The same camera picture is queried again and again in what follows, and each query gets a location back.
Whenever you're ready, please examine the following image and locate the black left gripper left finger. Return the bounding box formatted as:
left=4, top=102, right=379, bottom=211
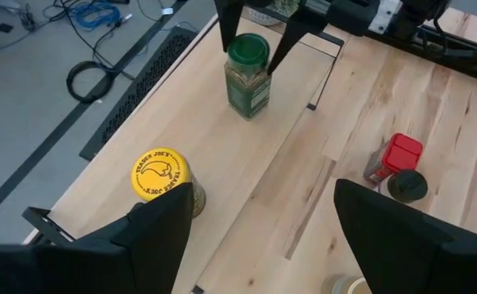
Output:
left=0, top=182, right=194, bottom=294

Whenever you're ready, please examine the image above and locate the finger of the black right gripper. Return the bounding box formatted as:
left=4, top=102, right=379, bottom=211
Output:
left=266, top=7, right=328, bottom=76
left=213, top=0, right=246, bottom=53

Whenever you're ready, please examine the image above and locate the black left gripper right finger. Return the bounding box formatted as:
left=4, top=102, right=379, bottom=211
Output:
left=334, top=178, right=477, bottom=294

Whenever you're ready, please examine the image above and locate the oregano jar green lid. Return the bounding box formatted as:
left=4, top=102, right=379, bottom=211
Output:
left=223, top=33, right=274, bottom=121

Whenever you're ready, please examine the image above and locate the garlic powder jar purple label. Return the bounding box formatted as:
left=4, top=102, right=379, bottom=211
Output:
left=378, top=168, right=430, bottom=205

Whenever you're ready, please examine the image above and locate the chili onion jar yellow lid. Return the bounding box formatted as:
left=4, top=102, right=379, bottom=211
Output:
left=130, top=146, right=207, bottom=220

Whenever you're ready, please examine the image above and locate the smoked paprika tin red lid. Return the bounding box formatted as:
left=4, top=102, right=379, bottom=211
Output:
left=363, top=132, right=425, bottom=187

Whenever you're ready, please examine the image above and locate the small green potted plant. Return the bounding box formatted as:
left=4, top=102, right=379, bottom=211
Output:
left=242, top=0, right=303, bottom=28

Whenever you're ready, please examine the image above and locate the black perforated floor grille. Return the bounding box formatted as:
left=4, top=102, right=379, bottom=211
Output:
left=78, top=25, right=202, bottom=163

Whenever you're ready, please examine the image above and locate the wooden shelf with black frame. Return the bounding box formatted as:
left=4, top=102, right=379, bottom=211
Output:
left=20, top=6, right=346, bottom=294

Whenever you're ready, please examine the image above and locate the blue coiled cable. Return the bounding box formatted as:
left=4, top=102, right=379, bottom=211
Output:
left=67, top=0, right=123, bottom=33

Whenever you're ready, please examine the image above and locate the black coiled cable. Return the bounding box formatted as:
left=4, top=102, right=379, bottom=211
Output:
left=65, top=60, right=116, bottom=105

